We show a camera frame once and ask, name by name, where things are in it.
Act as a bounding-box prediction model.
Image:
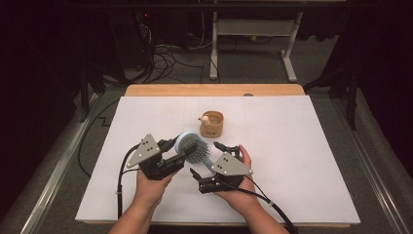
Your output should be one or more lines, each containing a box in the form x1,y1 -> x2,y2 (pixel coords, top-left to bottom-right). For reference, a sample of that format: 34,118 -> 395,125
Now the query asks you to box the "long black floor cable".
77,97 -> 121,179

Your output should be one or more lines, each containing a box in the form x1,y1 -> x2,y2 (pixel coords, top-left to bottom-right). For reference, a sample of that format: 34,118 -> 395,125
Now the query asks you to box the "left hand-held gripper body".
126,134 -> 186,181

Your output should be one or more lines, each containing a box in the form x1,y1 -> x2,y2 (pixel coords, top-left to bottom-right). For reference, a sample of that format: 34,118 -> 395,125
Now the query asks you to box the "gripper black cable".
116,143 -> 141,219
220,175 -> 299,234

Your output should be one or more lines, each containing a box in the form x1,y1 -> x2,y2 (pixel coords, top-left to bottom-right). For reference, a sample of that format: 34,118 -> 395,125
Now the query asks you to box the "light blue hairbrush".
174,130 -> 217,171

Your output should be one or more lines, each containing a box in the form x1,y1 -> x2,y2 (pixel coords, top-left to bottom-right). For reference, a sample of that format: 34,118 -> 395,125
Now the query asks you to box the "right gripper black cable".
220,175 -> 299,234

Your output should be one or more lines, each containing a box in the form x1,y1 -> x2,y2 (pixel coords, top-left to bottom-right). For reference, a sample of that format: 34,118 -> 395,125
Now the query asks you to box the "black tripod stand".
303,59 -> 360,132
78,59 -> 107,124

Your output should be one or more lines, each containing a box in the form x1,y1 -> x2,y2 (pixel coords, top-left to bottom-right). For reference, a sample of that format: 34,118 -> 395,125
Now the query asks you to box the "person's right hand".
215,144 -> 261,215

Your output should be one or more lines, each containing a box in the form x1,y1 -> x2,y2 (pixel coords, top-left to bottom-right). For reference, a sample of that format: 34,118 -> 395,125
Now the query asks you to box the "person's left hand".
132,168 -> 178,210

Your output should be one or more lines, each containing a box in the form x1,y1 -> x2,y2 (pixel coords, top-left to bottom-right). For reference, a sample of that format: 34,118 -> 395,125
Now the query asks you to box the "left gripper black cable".
116,143 -> 141,219

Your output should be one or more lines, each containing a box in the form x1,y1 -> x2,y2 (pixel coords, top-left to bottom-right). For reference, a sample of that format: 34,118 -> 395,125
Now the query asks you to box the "white metal stand frame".
208,0 -> 305,83

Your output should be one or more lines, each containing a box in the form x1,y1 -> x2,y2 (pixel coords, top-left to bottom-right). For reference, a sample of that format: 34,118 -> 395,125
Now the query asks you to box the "aluminium floor rail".
330,97 -> 413,234
19,92 -> 99,234

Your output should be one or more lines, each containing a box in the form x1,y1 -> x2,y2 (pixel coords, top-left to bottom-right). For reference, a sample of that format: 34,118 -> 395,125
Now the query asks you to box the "white table board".
75,95 -> 361,225

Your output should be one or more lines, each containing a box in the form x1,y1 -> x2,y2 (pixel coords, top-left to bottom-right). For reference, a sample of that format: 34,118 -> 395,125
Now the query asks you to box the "bundle of black floor cables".
125,22 -> 207,85

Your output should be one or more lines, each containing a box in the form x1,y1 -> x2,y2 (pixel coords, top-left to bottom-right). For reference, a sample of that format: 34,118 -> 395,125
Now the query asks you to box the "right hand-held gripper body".
198,151 -> 254,195

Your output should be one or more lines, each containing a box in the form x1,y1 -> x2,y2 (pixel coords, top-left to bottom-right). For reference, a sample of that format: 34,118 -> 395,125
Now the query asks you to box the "wooden table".
82,83 -> 353,229

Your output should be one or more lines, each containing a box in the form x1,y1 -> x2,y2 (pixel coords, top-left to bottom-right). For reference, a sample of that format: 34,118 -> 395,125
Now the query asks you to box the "dark computer tower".
108,8 -> 154,72

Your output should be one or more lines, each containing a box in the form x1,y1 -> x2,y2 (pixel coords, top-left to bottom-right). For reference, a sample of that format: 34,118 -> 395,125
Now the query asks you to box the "round wooden cup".
199,110 -> 225,138

